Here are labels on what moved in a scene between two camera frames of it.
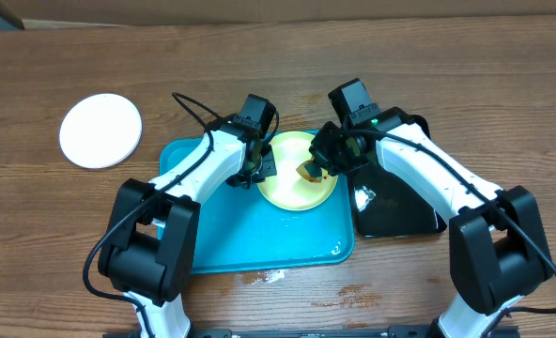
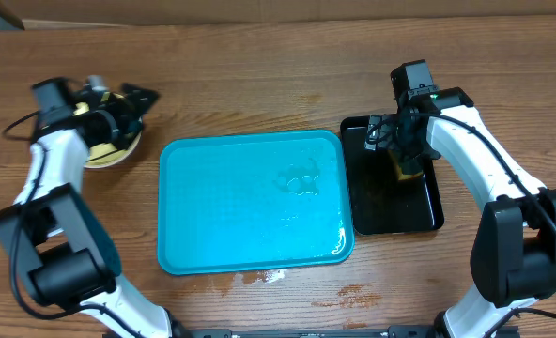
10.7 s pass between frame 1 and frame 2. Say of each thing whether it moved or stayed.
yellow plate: moved
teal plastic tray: stayed
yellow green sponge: moved
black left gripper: moved
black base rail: stayed
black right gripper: moved
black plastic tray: stayed
